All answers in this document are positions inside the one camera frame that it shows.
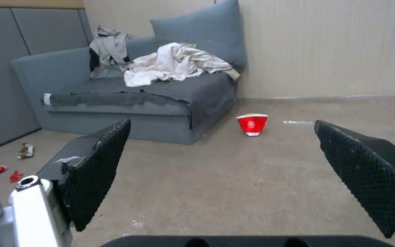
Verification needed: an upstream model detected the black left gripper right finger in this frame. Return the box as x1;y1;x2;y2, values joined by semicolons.
313;119;395;247

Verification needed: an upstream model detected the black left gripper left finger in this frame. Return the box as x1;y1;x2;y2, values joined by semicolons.
0;118;132;247

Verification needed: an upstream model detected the red and white trash can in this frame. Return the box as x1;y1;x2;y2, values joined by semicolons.
236;113;269;137

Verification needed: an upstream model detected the crumpled snack wrapper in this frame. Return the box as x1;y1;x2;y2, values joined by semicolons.
17;143;35;160

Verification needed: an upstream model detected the grey-blue sofa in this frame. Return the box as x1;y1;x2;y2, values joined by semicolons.
10;36;241;145

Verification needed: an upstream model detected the dark grey seat cover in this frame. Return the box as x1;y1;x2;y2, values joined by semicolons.
48;73;238;130

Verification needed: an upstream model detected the white and black garment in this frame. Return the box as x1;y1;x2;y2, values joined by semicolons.
88;25;132;79

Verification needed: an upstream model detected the grey partition panel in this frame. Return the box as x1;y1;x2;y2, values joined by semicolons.
0;6;95;151

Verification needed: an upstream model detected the white crumpled sheet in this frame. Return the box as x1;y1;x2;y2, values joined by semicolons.
121;42;241;87

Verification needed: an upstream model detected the grey-blue back cushion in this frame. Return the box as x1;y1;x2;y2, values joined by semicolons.
149;0;248;67

